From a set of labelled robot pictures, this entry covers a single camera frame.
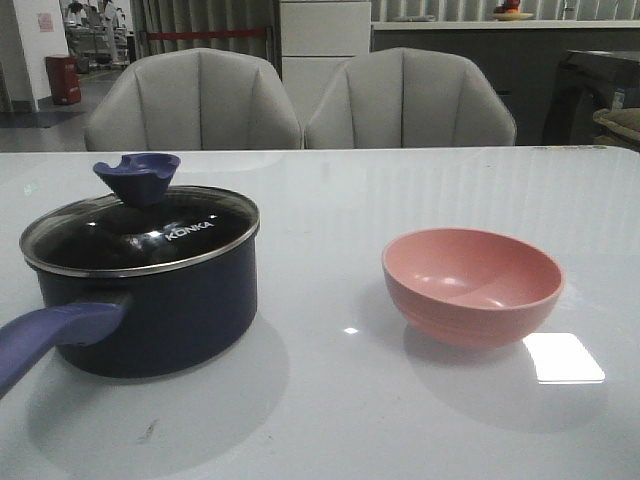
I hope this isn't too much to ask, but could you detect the pink bowl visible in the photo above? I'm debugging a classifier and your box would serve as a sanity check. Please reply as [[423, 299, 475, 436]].
[[382, 228, 565, 349]]

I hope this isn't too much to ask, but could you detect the glass lid with blue knob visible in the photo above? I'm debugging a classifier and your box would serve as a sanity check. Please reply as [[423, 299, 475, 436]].
[[19, 152, 260, 278]]

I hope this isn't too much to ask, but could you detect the dark blue saucepan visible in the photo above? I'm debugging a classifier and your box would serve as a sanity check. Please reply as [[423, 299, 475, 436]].
[[0, 199, 261, 380]]

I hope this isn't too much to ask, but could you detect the right grey upholstered chair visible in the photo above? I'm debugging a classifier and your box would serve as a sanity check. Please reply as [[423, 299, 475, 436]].
[[304, 48, 517, 149]]

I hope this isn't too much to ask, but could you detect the grey upholstered chair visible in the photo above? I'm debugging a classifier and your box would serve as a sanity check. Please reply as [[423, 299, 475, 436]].
[[84, 48, 302, 151], [304, 48, 517, 149]]

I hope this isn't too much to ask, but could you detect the left grey upholstered chair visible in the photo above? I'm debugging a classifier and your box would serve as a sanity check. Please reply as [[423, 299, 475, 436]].
[[84, 48, 302, 151]]

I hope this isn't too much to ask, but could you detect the white cabinet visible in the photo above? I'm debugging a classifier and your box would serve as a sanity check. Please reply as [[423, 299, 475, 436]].
[[279, 1, 371, 125]]

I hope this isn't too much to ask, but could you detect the dark grey counter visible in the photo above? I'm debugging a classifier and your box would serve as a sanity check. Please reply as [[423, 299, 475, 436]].
[[372, 20, 639, 145]]

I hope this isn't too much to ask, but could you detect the fruit plate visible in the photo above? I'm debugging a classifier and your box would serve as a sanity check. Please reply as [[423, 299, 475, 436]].
[[491, 0, 534, 21]]

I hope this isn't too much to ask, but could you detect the red bin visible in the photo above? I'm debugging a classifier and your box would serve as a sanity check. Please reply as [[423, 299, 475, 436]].
[[45, 54, 81, 105]]

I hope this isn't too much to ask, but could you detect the dark side table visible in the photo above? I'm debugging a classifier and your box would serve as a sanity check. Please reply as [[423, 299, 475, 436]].
[[541, 50, 639, 145]]

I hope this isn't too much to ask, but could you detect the beige cushion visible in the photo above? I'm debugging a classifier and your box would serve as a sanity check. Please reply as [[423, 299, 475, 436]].
[[593, 108, 639, 152]]

